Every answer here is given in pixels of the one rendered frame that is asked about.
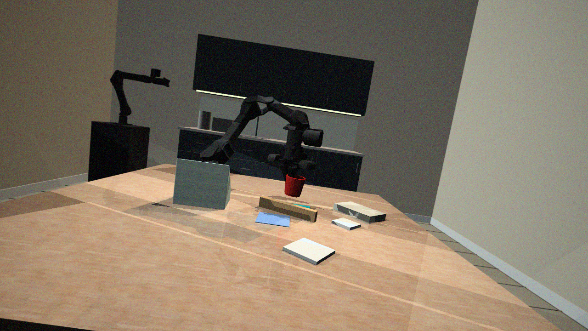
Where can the red cup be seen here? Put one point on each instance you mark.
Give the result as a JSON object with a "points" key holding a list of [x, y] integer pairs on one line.
{"points": [[294, 186]]}

